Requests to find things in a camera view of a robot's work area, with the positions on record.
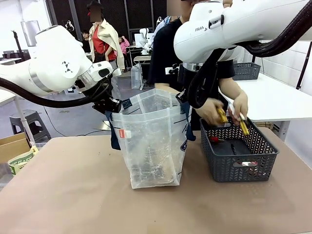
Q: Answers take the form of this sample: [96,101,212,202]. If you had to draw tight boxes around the dark grey plastic basket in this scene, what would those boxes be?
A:
[199,116,280,183]
[233,62,261,81]

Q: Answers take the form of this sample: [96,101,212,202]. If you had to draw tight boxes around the grey plastic stool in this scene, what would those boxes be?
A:
[9,110,52,142]

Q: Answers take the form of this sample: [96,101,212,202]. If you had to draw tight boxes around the black light stand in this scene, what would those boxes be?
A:
[11,30,25,58]

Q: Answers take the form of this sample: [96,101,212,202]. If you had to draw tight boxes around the mannequin in cream jacket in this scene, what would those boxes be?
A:
[86,0,125,71]

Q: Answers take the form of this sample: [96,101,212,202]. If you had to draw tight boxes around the person in black t-shirt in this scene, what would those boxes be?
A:
[147,0,236,131]

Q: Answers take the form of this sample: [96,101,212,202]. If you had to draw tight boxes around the right arm black cable sleeve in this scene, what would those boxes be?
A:
[187,0,312,110]

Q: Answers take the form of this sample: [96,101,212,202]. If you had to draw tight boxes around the person's left hand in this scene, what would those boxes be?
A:
[231,91,249,121]

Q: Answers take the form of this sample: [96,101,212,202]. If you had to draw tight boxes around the person's left forearm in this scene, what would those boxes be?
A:
[218,77,246,98]

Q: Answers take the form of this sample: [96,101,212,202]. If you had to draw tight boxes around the yellow handled pliers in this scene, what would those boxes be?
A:
[217,109,229,124]

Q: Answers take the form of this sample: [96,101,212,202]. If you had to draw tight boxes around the brown cardboard box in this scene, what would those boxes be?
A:
[0,133,31,164]

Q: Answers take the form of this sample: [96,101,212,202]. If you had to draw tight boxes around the green printed paper bag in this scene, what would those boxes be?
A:
[8,146,39,175]

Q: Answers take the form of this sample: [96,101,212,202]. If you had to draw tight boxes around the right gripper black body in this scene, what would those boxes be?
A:
[175,63,195,104]

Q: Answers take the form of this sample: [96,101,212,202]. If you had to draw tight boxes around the tall clear plastic container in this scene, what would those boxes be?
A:
[131,63,143,90]

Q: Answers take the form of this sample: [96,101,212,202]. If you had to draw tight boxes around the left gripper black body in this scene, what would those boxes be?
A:
[75,78,111,112]

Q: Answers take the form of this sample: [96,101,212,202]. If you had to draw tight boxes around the grey rectangular panel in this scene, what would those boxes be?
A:
[20,20,41,47]

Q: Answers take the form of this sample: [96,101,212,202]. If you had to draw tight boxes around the arm black cable sleeve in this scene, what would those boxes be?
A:
[187,0,312,110]
[0,77,110,108]

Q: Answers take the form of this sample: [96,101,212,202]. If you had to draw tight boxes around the white side table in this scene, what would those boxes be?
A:
[218,72,312,142]

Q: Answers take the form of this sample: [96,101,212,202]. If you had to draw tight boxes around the white table with pole leg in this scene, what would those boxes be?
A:
[0,90,36,147]

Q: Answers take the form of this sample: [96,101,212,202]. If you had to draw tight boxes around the table with black underside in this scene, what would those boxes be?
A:
[133,55,152,81]

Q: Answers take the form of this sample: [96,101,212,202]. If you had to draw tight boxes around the yellow handled tool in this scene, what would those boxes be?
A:
[238,117,250,136]

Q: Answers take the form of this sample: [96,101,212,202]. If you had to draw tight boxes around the left arm black cable sleeve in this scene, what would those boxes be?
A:
[0,77,110,108]

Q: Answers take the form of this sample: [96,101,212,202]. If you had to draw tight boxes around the person's right hand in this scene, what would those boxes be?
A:
[195,98,229,126]

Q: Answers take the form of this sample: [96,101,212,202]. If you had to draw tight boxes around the translucent bag with navy handles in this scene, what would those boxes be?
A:
[105,88,196,190]

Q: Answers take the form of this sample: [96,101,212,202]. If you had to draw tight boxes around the black slanted tripod leg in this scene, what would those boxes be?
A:
[295,41,312,90]

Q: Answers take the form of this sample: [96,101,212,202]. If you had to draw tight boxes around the person in pink top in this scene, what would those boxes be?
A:
[117,35,130,73]

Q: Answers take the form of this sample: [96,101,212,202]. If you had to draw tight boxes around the seated person in black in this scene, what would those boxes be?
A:
[81,29,91,53]

